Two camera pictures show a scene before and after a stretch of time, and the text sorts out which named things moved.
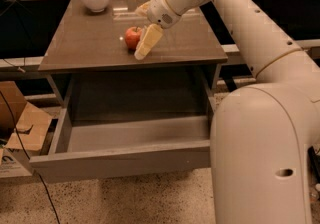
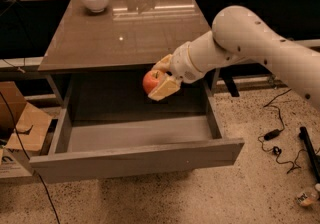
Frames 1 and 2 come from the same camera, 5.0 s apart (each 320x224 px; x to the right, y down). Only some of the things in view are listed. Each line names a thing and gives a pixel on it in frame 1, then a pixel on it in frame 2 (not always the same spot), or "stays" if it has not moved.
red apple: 132,36 → 151,79
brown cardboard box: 23,129 stays
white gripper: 159,10 → 182,62
